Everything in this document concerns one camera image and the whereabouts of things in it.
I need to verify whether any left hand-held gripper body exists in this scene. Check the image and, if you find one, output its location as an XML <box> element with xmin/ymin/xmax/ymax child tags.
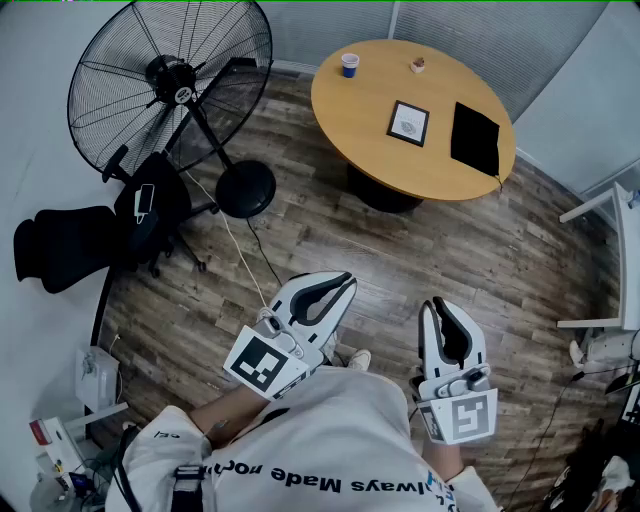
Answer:
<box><xmin>222</xmin><ymin>307</ymin><xmax>327</xmax><ymax>402</ymax></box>

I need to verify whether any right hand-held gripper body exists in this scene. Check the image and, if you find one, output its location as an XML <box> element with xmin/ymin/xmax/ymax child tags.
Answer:
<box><xmin>415</xmin><ymin>363</ymin><xmax>499</xmax><ymax>447</ymax></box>

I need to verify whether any black picture frame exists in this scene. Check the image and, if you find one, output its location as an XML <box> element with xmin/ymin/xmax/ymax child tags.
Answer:
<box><xmin>385</xmin><ymin>99</ymin><xmax>431</xmax><ymax>148</ymax></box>

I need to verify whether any person's left forearm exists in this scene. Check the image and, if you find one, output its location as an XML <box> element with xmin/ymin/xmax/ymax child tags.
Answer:
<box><xmin>189</xmin><ymin>383</ymin><xmax>274</xmax><ymax>450</ymax></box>

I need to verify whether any person's right forearm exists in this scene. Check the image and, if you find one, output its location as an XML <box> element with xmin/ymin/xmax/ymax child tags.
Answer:
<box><xmin>422</xmin><ymin>439</ymin><xmax>466</xmax><ymax>484</ymax></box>

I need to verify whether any person's white printed shirt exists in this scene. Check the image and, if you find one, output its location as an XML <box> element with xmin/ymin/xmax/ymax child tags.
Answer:
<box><xmin>106</xmin><ymin>366</ymin><xmax>503</xmax><ymax>512</ymax></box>

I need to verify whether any dark bag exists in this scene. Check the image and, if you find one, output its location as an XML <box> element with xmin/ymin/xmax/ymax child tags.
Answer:
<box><xmin>543</xmin><ymin>424</ymin><xmax>640</xmax><ymax>512</ymax></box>

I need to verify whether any white plastic box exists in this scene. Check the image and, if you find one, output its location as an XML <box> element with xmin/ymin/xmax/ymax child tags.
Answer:
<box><xmin>74</xmin><ymin>345</ymin><xmax>122</xmax><ymax>413</ymax></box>

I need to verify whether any white desk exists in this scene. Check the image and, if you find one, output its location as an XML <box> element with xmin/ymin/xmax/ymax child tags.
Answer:
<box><xmin>556</xmin><ymin>181</ymin><xmax>640</xmax><ymax>332</ymax></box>

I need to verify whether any white power bank with phone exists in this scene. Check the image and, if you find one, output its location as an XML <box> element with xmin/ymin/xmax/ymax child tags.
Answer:
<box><xmin>133</xmin><ymin>183</ymin><xmax>157</xmax><ymax>225</ymax></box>

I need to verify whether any black cloth pouch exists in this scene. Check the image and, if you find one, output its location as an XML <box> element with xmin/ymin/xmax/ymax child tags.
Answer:
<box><xmin>449</xmin><ymin>101</ymin><xmax>503</xmax><ymax>179</ymax></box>

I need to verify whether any black office chair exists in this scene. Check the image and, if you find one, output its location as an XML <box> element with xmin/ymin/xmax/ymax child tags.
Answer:
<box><xmin>13</xmin><ymin>144</ymin><xmax>207</xmax><ymax>295</ymax></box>

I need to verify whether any large black floor fan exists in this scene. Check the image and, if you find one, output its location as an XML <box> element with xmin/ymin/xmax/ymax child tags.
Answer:
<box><xmin>67</xmin><ymin>0</ymin><xmax>277</xmax><ymax>220</ymax></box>

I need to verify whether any black fan power cable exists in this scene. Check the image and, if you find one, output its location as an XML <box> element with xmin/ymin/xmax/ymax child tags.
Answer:
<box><xmin>246</xmin><ymin>217</ymin><xmax>285</xmax><ymax>287</ymax></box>

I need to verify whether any white cable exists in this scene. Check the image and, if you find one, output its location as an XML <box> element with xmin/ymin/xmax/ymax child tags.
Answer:
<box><xmin>186</xmin><ymin>171</ymin><xmax>270</xmax><ymax>309</ymax></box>

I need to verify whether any thin black floor cable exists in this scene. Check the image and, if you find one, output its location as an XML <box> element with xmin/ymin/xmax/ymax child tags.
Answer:
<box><xmin>503</xmin><ymin>363</ymin><xmax>640</xmax><ymax>501</ymax></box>

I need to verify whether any black table pedestal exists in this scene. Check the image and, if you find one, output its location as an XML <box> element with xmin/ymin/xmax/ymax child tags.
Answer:
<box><xmin>346</xmin><ymin>162</ymin><xmax>426</xmax><ymax>215</ymax></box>

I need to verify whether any black chest strap with buckle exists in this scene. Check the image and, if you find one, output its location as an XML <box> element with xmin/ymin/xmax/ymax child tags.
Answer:
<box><xmin>171</xmin><ymin>463</ymin><xmax>207</xmax><ymax>512</ymax></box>

